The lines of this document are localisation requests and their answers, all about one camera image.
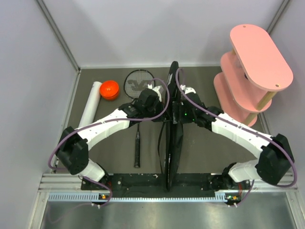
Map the pink tiered shelf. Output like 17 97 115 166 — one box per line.
213 24 293 126

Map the white shuttlecock tube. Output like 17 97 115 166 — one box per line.
78 81 102 128

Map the black badminton racket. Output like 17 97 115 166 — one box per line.
123 69 157 168

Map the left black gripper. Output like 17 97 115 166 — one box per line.
143 99 171 122

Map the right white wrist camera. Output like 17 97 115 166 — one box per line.
180 84 196 94

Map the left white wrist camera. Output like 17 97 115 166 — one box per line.
147 84 164 101

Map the orange bowl stack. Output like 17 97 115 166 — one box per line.
99 80 120 101

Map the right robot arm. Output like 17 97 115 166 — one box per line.
178 85 297 189

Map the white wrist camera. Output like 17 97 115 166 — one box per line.
147 84 164 101
180 84 196 94

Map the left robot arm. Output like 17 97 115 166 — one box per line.
54 86 166 189

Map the black racket bag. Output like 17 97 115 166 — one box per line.
162 61 183 192

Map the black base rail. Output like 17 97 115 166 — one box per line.
81 173 251 198

